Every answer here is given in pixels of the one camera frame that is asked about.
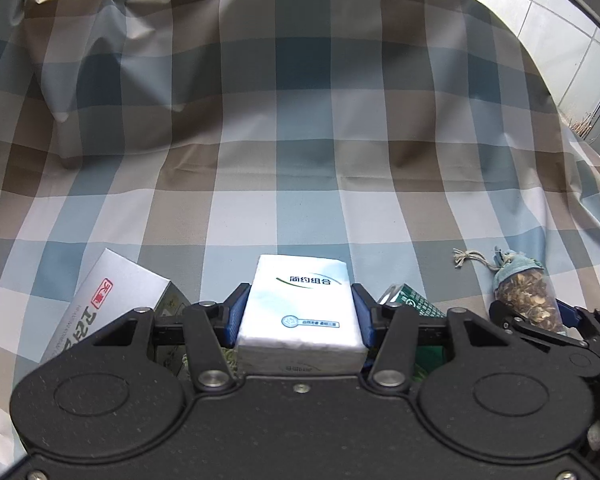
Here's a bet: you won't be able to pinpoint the checkered blue beige blanket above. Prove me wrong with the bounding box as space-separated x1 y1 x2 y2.
0 0 600 466

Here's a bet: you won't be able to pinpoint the dried herb sachet blue cloth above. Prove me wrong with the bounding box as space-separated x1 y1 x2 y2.
451 246 567 334

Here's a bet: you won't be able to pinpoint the dry plant stalks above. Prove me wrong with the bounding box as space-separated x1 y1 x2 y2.
569 109 600 142

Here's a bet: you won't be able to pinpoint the white tissue pack blue logo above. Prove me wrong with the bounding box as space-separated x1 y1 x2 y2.
235 254 367 375

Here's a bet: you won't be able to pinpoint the white cardboard medicine box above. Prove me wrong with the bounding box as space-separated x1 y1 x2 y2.
40 247 192 376

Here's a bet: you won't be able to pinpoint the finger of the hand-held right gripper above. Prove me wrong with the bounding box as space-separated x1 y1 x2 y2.
554 299 600 357
489 300 600 377

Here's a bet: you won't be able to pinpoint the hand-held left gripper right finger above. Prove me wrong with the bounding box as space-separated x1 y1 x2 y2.
351 283 511 391

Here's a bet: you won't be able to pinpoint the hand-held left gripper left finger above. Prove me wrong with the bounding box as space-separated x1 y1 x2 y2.
92 282 252 391

